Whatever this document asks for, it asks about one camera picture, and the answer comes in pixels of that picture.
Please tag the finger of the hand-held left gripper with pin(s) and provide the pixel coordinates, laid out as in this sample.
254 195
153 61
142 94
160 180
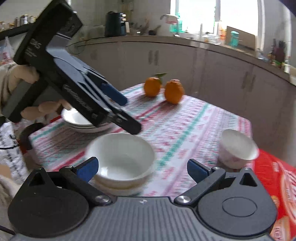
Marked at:
129 126
115 95

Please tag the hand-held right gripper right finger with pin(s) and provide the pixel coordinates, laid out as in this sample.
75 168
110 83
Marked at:
196 170

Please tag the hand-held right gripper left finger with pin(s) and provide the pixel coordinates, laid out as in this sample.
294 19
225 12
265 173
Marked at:
89 168

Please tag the white floral plate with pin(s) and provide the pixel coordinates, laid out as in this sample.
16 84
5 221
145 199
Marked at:
74 118
101 128
92 131

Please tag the white floral bowl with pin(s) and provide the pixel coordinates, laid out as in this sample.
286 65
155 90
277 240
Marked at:
120 155
238 148
120 191

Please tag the person's left hand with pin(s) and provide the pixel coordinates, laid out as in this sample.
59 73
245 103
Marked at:
25 74

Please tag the orange with green leaf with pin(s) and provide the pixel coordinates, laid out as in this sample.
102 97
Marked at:
151 87

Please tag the striped patterned tablecloth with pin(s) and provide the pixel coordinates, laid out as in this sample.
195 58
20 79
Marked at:
185 129

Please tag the orange without leaf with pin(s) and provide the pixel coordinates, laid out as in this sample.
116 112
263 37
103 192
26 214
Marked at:
174 92

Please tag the glass jar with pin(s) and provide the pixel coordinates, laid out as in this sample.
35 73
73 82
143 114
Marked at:
17 21
24 20
32 19

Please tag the plastic bag with red print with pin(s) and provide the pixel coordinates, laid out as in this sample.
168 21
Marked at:
5 54

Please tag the grey kitchen countertop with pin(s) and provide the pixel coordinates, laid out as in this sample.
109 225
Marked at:
138 39

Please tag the black coffee maker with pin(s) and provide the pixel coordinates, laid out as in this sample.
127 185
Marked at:
114 24

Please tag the white printed plastic bag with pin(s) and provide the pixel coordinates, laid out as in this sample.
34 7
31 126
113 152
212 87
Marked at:
11 160

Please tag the red printed box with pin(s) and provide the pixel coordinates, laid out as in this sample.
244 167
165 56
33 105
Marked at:
277 176

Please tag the white fleece robe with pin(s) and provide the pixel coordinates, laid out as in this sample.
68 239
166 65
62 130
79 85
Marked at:
5 192

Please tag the teal bottle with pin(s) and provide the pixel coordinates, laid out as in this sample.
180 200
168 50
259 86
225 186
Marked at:
177 26

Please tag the white kitchen cabinets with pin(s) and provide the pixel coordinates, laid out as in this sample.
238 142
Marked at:
219 74

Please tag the window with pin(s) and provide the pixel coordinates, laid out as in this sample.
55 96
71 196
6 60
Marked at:
196 14

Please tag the clear glass bowl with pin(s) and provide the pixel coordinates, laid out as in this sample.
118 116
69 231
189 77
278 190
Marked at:
217 40

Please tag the teal jar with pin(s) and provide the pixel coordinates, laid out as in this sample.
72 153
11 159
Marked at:
234 39

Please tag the cardboard box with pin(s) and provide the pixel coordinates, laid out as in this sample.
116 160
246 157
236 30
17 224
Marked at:
246 39

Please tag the dark glass bottle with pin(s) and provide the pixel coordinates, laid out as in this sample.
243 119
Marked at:
274 52

